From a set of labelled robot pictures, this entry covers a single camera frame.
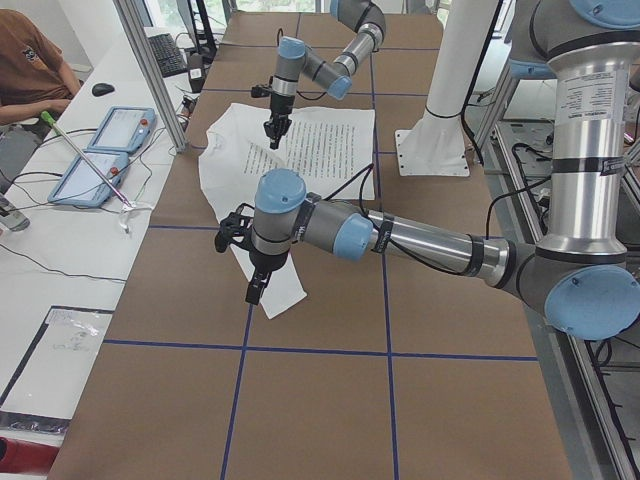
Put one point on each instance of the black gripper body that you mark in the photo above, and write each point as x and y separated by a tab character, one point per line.
267	260
278	106

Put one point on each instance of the white long-sleeve printed shirt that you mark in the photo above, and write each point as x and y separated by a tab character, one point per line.
330	145

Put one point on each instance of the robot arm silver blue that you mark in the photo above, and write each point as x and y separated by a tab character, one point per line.
295	58
575	275

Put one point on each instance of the black keyboard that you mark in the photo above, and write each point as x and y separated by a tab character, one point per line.
168	56

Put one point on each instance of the upper blue teach pendant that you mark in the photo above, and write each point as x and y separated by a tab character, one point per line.
124	129

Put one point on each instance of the blue teach pendant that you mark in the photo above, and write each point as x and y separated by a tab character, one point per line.
124	129
81	186

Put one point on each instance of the black computer mouse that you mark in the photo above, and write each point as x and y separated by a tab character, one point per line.
101	89

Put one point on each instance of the lower blue teach pendant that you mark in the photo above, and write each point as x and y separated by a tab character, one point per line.
81	186

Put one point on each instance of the metal reacher grabber stick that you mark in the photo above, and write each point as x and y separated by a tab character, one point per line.
128	206

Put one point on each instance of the clear plastic document sleeve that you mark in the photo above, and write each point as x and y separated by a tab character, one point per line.
44	390

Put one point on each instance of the person in brown shirt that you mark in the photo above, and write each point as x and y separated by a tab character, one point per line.
34	75

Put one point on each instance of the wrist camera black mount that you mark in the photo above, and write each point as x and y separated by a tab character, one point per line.
235	229
261	91

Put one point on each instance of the aluminium frame post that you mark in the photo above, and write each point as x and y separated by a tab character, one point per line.
138	40

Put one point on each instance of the white pedestal base plate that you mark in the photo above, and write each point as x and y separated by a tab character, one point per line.
427	155

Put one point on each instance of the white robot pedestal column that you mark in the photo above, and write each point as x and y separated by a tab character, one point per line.
469	26

